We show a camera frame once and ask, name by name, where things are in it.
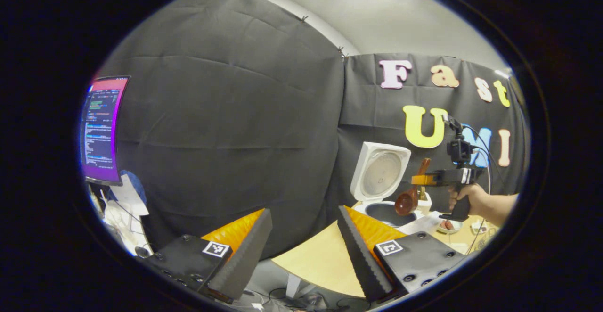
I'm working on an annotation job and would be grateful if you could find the clear glass tray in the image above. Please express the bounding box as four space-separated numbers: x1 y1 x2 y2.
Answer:
400 211 453 235

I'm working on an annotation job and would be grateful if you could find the pale green plate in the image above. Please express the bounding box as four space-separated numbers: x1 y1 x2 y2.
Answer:
436 219 463 235

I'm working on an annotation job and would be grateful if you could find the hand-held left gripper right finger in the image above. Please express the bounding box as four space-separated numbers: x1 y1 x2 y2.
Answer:
337 205 467 302

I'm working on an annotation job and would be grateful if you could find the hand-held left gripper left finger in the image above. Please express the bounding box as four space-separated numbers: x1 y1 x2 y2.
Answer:
141 208 274 303

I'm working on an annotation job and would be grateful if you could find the brown wooden spoon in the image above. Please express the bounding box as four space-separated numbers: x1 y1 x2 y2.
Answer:
395 157 432 216

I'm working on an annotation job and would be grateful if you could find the white table leg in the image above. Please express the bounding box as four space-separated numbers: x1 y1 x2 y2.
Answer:
285 274 302 299

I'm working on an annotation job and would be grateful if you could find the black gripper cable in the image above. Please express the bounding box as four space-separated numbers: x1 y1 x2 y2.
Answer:
463 124 494 195

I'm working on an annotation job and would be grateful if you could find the white clutter pile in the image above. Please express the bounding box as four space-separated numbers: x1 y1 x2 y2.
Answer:
100 174 152 256

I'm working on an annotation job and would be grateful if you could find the black backdrop cloth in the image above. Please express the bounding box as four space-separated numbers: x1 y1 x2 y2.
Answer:
90 0 530 261

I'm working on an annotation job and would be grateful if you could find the white rice cooker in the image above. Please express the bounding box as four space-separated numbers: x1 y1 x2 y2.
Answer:
350 141 424 228

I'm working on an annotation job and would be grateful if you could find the blue cloth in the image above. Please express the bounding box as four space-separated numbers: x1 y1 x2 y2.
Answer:
111 171 147 205

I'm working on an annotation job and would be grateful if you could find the computer monitor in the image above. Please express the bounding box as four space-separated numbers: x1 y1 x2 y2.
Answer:
80 75 131 186

